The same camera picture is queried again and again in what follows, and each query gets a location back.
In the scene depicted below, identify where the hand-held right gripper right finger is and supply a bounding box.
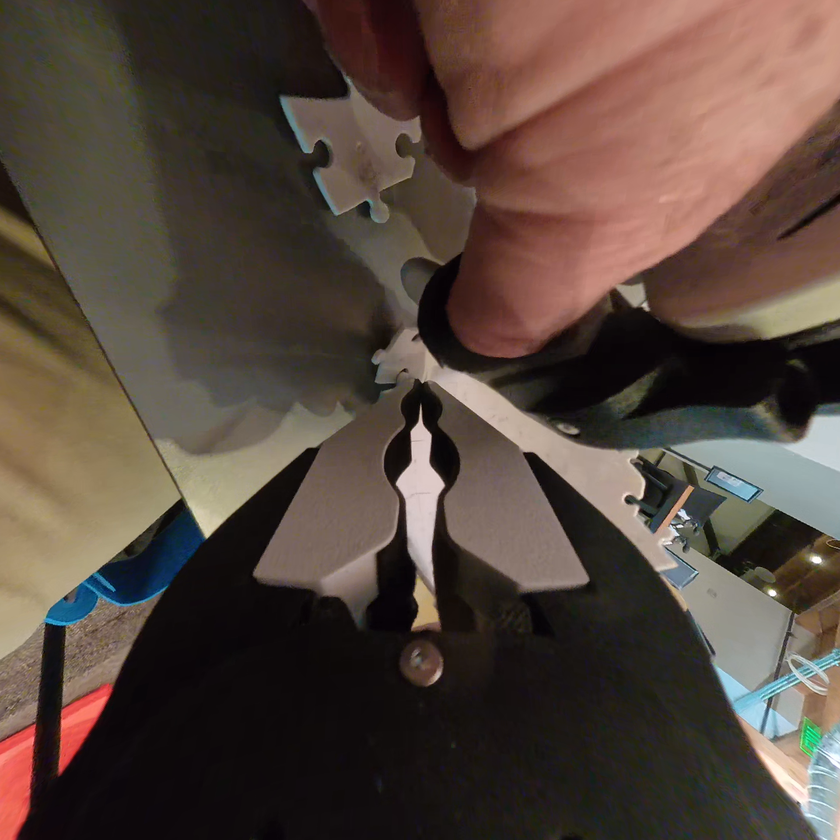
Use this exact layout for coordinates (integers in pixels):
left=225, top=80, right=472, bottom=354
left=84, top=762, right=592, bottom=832
left=421, top=382, right=590, bottom=595

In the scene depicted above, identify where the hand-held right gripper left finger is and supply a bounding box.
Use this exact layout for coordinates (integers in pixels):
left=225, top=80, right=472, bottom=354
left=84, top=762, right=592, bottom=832
left=252, top=379, right=422, bottom=623

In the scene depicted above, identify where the white puzzle ball shell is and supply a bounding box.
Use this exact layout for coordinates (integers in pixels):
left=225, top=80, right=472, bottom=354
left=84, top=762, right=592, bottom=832
left=371, top=164, right=679, bottom=611

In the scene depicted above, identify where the white puzzle piece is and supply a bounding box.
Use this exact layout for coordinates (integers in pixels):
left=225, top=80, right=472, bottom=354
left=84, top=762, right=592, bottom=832
left=278, top=77, right=426, bottom=225

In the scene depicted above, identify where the person's left hand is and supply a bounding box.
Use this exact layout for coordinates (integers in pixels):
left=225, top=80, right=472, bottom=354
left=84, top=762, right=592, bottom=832
left=302, top=0, right=840, bottom=361

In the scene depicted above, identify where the office desk with chair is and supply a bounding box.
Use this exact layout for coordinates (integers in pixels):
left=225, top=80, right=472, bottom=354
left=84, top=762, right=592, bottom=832
left=629, top=457, right=728, bottom=556

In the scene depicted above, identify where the black pole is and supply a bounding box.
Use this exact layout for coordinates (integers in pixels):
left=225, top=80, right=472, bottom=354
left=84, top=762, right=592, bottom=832
left=29, top=622, right=69, bottom=808

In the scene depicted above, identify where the red cloth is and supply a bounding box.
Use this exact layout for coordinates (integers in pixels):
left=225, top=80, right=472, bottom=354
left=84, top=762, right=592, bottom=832
left=0, top=682, right=114, bottom=840

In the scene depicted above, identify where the blue strap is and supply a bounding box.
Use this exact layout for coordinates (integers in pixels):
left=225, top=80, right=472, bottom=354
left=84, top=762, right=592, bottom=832
left=45, top=504, right=207, bottom=627

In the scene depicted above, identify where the white cable coil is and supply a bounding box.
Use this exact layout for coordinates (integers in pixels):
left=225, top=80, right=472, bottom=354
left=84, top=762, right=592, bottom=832
left=785, top=651, right=830, bottom=697

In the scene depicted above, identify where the silver air duct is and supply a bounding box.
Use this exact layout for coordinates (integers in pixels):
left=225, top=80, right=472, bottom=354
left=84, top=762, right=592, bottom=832
left=805, top=727, right=840, bottom=825

